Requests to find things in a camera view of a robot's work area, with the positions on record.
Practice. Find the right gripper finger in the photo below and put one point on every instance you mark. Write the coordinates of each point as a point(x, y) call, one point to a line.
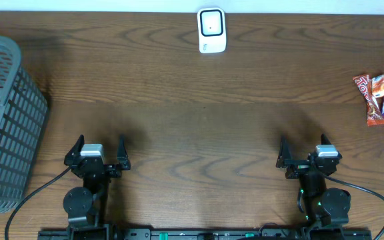
point(284, 152)
point(325, 140)

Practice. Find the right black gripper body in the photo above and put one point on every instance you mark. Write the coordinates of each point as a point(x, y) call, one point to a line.
point(298, 166)

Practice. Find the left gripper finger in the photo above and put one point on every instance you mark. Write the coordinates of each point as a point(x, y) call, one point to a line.
point(76, 149)
point(122, 155)

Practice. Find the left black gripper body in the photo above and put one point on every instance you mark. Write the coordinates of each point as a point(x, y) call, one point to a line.
point(96, 167)

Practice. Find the orange chocolate bar wrapper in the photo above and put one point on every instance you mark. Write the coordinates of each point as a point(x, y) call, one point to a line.
point(374, 116)

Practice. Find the orange Kleenex tissue pack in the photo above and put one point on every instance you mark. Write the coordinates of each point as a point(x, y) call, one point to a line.
point(377, 85)

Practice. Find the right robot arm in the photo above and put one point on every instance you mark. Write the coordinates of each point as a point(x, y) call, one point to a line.
point(326, 208)

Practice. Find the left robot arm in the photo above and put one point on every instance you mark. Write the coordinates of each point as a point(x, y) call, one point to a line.
point(86, 205)

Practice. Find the white barcode scanner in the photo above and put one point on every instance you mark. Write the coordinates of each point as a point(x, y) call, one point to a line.
point(212, 30)

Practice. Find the grey plastic mesh basket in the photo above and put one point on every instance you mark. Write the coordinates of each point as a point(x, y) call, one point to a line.
point(23, 118)

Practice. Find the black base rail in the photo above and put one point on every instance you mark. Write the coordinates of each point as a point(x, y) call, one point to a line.
point(147, 234)

